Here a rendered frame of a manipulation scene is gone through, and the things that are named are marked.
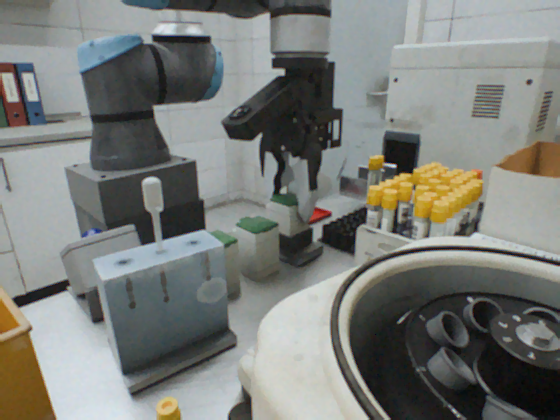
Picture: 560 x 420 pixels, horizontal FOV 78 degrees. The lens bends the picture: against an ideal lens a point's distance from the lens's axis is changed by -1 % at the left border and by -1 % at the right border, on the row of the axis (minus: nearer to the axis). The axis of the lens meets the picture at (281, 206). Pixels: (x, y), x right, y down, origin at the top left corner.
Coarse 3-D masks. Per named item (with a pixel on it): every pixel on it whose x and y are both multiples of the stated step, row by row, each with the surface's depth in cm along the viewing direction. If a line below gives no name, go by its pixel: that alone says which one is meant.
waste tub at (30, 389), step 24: (0, 288) 25; (0, 312) 26; (0, 336) 20; (24, 336) 21; (0, 360) 20; (24, 360) 21; (0, 384) 20; (24, 384) 21; (0, 408) 21; (24, 408) 22; (48, 408) 23
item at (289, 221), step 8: (272, 208) 49; (280, 208) 48; (288, 208) 47; (296, 208) 48; (272, 216) 49; (280, 216) 48; (288, 216) 47; (296, 216) 48; (280, 224) 49; (288, 224) 47; (296, 224) 48; (304, 224) 50; (280, 232) 49; (288, 232) 48; (296, 232) 49
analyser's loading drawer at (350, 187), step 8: (360, 168) 71; (384, 168) 72; (392, 168) 71; (344, 176) 68; (360, 176) 71; (384, 176) 73; (392, 176) 71; (344, 184) 68; (352, 184) 67; (360, 184) 65; (344, 192) 68; (352, 192) 67; (360, 192) 66; (360, 200) 66
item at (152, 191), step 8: (144, 184) 27; (152, 184) 27; (160, 184) 28; (144, 192) 28; (152, 192) 27; (160, 192) 28; (144, 200) 28; (152, 200) 28; (160, 200) 28; (152, 208) 28; (160, 208) 28
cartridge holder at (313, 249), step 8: (304, 232) 49; (312, 232) 51; (280, 240) 49; (288, 240) 48; (296, 240) 48; (304, 240) 50; (312, 240) 51; (280, 248) 49; (288, 248) 48; (296, 248) 49; (304, 248) 49; (312, 248) 49; (320, 248) 50; (280, 256) 49; (288, 256) 48; (296, 256) 47; (304, 256) 48; (312, 256) 49; (296, 264) 47
